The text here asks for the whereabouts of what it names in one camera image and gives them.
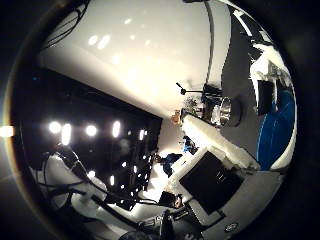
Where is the dark grey table mat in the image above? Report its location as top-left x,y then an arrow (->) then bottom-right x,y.
219,4 -> 268,162

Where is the black camera tripod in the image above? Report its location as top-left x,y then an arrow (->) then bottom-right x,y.
175,81 -> 223,98

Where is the blue plastic bowl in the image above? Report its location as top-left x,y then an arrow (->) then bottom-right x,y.
256,89 -> 296,172

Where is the person in blue sweater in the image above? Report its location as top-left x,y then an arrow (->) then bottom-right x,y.
152,151 -> 184,178

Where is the green potted plant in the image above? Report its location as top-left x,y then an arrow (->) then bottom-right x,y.
183,97 -> 201,116

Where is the black cable bundle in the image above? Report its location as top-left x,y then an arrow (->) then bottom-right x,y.
42,0 -> 92,50

